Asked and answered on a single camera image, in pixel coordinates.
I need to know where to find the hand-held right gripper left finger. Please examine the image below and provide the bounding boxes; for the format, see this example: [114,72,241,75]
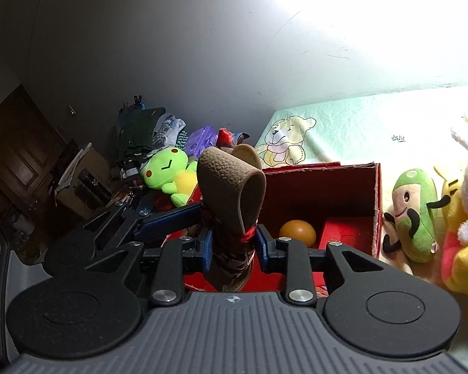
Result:
[85,228,216,308]

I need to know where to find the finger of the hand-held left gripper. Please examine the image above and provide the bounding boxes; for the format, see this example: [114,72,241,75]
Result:
[81,202,204,260]

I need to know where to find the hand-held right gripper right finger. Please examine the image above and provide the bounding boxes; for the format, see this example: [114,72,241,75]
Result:
[256,225,385,305]

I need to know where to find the orange ball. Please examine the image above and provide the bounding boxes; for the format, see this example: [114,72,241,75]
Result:
[279,220,317,248]

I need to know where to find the red cardboard box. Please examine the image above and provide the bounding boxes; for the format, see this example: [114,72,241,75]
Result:
[162,162,383,297]

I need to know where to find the red envelope with gold print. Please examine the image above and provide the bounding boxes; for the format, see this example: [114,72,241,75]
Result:
[320,218,375,256]

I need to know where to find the green frog plush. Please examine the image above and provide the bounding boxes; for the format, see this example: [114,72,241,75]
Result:
[140,146,200,208]

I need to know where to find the black bottle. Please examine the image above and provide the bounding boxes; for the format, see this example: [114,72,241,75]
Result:
[78,169,114,204]

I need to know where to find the purple tissue pack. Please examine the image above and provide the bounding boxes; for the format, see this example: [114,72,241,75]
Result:
[184,125,219,159]

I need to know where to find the blue white patterned cloth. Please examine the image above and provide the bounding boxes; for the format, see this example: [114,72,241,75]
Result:
[154,114,188,149]

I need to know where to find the dark green garment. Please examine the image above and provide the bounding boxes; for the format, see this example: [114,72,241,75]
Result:
[115,101,168,188]

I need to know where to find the brown cardboard box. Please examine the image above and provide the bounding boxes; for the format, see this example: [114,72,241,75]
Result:
[56,150,114,219]

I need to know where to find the red foil packet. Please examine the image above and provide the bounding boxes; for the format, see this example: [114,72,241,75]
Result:
[217,128,251,151]

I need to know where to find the white paper sheet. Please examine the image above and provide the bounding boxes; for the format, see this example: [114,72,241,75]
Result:
[55,142,93,194]

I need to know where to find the brown wooden wardrobe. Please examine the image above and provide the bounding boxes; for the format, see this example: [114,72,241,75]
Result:
[0,84,81,223]

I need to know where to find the pale green printed bedsheet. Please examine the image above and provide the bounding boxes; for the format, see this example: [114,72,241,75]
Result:
[253,84,468,374]

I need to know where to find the green avocado plush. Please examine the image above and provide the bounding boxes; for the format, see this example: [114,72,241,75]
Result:
[383,168,441,264]

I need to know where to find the yellow bear plush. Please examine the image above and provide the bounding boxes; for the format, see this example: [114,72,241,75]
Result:
[434,165,468,295]

